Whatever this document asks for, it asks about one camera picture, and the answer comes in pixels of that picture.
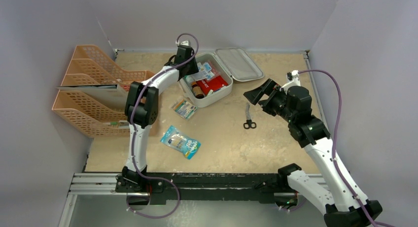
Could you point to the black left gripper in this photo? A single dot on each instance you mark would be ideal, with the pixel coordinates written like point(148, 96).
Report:
point(194, 69)

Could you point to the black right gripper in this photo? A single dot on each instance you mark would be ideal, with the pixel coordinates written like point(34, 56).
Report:
point(266, 97)

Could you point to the clear wipe packets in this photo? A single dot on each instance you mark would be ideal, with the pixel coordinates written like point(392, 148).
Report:
point(209, 66)

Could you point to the blue white gauze packet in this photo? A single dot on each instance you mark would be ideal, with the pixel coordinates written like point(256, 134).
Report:
point(203, 74)

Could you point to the brown orange-capped bottle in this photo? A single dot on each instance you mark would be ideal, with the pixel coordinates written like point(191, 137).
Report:
point(197, 91)

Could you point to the red first aid pouch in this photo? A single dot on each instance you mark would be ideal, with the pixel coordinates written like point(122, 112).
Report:
point(214, 84)

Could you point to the black handled scissors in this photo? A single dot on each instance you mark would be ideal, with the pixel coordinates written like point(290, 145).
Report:
point(249, 124)

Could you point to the colourful plaster box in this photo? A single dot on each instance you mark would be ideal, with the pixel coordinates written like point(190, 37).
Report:
point(184, 109)

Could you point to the blue cotton swab bag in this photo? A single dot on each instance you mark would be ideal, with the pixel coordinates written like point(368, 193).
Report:
point(178, 141)

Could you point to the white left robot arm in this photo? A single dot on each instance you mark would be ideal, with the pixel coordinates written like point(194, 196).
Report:
point(142, 107)

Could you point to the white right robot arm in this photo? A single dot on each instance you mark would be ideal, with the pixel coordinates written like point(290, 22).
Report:
point(342, 203)

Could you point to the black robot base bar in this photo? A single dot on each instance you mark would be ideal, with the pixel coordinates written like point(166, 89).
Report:
point(159, 187)

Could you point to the grey medicine kit box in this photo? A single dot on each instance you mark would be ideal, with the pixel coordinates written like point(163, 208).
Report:
point(233, 64)

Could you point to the grey folder in rack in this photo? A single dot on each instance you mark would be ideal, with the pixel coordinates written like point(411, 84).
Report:
point(111, 95)

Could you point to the orange plastic file rack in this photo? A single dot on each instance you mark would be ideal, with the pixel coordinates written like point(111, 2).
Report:
point(89, 65)

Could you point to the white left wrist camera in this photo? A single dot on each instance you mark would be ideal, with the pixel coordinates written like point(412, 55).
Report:
point(183, 43)

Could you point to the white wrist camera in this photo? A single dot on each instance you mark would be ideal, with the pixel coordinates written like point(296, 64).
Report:
point(292, 80)
point(183, 43)

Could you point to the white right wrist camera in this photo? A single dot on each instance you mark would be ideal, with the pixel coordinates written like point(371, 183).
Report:
point(292, 80)

